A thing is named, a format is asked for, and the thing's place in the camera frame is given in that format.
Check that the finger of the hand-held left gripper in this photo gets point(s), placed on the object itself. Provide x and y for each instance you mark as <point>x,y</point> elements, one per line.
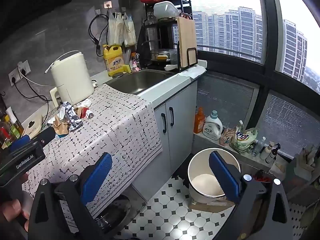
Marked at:
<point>47,135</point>
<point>19,141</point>

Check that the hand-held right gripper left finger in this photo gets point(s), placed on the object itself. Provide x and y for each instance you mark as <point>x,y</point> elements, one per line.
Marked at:
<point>96,177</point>

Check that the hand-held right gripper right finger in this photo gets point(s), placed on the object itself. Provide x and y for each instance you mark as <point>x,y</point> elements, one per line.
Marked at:
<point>225,177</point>

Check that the brown paper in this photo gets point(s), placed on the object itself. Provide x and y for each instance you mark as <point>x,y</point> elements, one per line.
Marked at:
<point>60,126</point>

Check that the white round bin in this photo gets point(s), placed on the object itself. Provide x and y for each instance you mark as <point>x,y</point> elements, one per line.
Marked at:
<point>200,170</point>

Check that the silver printed wrapper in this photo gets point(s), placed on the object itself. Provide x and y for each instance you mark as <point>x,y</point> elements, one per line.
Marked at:
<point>66,110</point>

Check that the red and white wrapper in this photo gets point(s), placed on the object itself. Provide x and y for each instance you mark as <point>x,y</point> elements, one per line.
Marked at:
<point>86,112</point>

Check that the white tissue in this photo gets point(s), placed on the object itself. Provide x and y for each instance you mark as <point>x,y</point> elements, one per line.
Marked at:
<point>86,103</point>

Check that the person's left hand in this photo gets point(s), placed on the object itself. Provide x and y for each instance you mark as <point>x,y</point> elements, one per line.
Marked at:
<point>12,208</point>

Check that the red label sauce bottle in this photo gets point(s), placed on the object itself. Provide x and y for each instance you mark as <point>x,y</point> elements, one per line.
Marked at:
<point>4,135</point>

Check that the cooking oil bottle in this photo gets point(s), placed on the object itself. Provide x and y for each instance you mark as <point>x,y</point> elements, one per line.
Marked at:
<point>14,125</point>

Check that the beige flat appliance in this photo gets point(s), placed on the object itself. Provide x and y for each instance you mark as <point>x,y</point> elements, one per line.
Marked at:
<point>31,127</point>

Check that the brown cardboard sheet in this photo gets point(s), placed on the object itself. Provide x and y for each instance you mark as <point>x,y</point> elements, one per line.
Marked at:
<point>210,206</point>

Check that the brown snack packet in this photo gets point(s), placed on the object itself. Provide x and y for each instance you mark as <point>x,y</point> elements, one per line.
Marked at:
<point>226,137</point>

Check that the green refill pouch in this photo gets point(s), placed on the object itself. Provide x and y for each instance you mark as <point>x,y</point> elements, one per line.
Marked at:
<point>243,137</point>

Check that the small white bottle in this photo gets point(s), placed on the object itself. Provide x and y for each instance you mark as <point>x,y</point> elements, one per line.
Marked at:
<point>265,152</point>

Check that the white patterned tablecloth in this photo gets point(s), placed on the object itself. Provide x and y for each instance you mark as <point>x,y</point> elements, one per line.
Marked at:
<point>112,130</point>

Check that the white laundry detergent bottle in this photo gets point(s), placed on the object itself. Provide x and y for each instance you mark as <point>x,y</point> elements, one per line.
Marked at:
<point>212,128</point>

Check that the dark pump bottle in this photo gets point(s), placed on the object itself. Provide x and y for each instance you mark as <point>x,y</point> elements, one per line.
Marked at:
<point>272,155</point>

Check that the orange cleaner bottle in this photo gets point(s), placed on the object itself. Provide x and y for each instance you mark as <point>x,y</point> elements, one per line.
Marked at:
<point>199,122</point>

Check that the cream air fryer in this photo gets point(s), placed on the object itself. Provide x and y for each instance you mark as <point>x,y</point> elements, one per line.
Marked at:
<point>72,80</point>

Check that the grey cabinet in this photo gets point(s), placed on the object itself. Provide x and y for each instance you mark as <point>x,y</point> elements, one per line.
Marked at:
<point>180,120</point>

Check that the pale green storage holder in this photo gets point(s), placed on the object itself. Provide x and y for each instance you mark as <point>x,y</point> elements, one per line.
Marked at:
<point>303,162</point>

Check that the grey sink plug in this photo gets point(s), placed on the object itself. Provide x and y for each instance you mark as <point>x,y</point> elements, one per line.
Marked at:
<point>118,74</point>

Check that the yellow detergent bottle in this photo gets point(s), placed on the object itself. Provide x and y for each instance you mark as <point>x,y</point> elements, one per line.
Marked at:
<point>113,61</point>

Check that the yellow sponge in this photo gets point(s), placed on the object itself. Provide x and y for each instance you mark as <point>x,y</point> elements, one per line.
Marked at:
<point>126,68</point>

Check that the stainless steel sink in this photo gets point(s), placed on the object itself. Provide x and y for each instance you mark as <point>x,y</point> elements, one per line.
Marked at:
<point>140,81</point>

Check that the white rag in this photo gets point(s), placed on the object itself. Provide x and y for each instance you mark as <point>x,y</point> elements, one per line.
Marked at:
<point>192,71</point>

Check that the clear plastic bottle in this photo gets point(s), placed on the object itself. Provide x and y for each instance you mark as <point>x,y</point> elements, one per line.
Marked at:
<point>128,56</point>

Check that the small pink label bottle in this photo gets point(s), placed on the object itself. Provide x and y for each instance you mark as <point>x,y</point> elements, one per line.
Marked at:
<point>135,63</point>

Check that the hanging clear plastic packet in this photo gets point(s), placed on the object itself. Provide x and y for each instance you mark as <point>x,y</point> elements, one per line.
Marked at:
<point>115,30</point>
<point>130,31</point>

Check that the wooden cutting board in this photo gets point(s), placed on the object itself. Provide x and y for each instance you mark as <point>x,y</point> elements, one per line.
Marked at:
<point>187,40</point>

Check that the wide grey high-rise building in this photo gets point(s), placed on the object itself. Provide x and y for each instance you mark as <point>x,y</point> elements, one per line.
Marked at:
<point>225,32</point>

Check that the narrow grey high-rise building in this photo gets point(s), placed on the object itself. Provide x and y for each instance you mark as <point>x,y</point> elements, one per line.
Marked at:
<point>295,50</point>

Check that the black dish rack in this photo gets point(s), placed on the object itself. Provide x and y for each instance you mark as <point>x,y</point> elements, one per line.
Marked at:
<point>165,35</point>

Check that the clear glass jar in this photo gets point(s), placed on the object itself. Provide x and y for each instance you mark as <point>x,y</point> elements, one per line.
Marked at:
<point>150,18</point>

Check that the white lidded container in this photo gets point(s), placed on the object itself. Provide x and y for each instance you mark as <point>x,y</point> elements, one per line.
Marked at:
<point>165,10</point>

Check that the white wall socket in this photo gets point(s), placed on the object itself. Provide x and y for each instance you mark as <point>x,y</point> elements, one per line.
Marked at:
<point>24,67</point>
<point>14,78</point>

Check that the black window frame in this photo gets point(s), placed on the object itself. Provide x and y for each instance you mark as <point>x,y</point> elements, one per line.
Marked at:
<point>271,55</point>

